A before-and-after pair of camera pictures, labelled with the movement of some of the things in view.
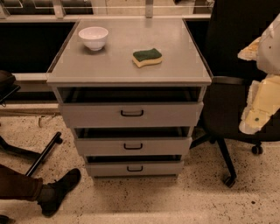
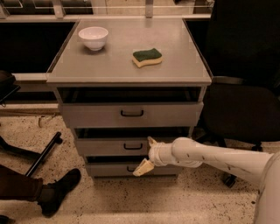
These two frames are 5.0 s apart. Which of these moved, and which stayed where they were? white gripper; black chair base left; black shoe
Moved: white gripper
Stayed: black chair base left; black shoe
